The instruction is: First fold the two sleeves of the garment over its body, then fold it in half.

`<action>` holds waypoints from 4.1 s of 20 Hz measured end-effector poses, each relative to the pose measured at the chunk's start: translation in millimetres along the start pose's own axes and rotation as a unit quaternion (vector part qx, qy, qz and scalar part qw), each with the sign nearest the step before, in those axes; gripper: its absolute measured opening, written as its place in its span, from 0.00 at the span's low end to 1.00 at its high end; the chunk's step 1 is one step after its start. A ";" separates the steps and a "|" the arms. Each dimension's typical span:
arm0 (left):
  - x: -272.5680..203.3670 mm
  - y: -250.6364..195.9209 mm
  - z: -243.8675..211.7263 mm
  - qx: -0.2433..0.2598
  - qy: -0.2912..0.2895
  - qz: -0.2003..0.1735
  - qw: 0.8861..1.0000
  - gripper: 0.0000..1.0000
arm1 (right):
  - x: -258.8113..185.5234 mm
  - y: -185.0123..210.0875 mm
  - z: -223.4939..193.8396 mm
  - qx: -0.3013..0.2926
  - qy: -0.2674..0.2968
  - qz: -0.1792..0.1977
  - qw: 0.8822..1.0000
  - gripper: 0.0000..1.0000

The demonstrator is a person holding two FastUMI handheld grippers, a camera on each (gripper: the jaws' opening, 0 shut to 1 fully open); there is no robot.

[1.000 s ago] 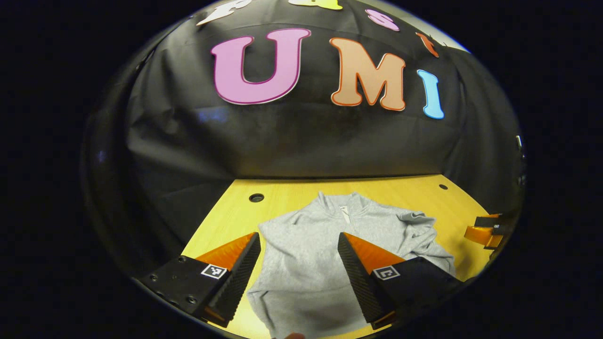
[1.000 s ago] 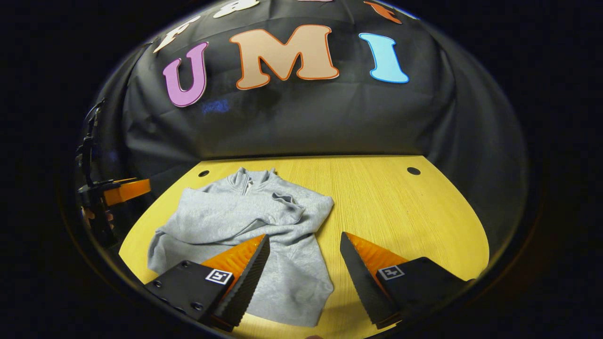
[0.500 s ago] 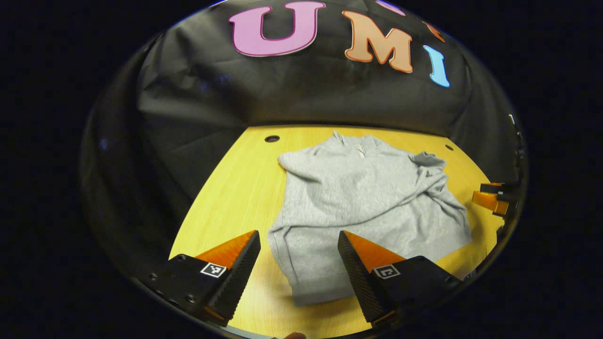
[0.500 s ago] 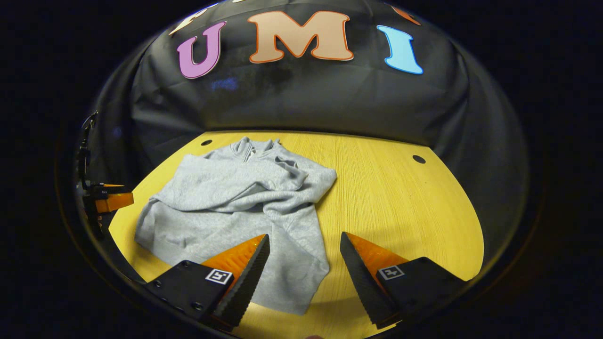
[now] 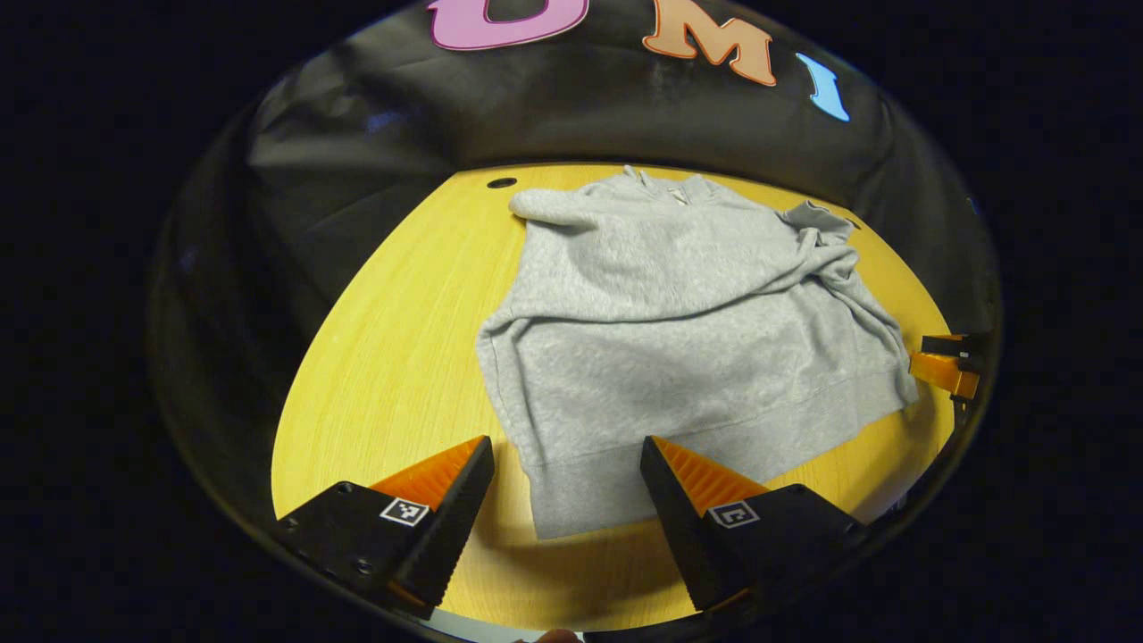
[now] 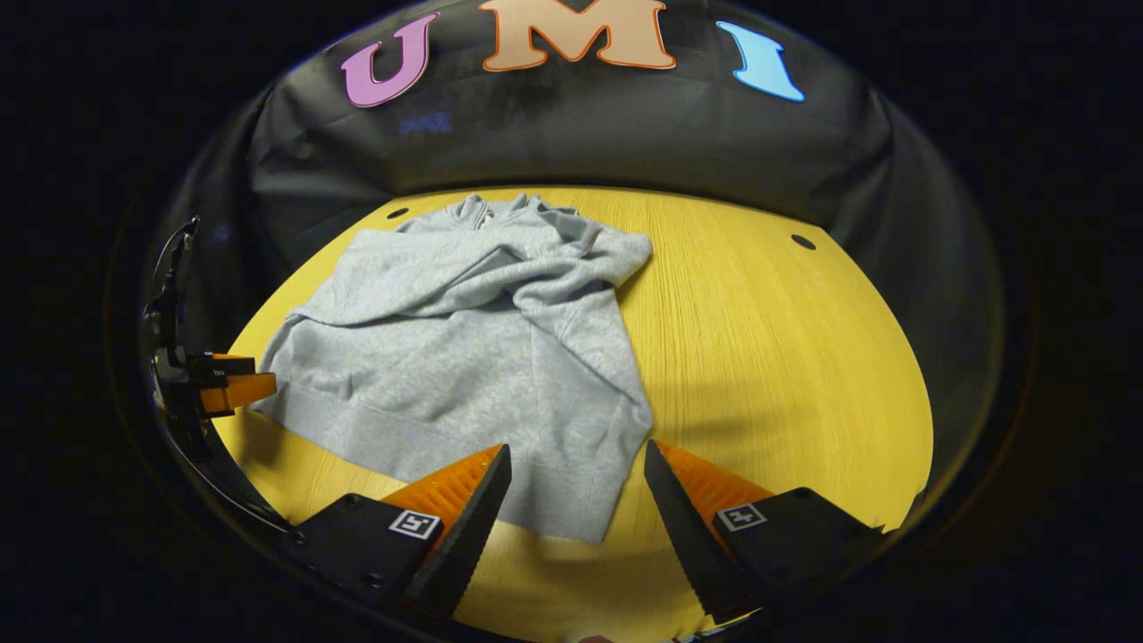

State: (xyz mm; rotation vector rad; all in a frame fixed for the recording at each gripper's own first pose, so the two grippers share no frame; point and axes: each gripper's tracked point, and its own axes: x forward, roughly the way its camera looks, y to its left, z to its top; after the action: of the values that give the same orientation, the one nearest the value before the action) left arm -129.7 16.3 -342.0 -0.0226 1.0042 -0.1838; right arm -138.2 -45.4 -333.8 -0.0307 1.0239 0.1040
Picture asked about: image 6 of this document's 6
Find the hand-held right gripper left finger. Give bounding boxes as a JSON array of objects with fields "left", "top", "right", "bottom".
[{"left": 290, "top": 444, "right": 514, "bottom": 622}]

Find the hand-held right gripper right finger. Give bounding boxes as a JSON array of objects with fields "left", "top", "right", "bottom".
[{"left": 643, "top": 439, "right": 886, "bottom": 626}]

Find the grey sweatshirt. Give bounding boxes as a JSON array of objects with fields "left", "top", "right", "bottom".
[{"left": 253, "top": 192, "right": 657, "bottom": 546}]

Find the black backdrop cloth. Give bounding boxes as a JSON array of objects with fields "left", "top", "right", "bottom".
[{"left": 138, "top": 0, "right": 1005, "bottom": 501}]

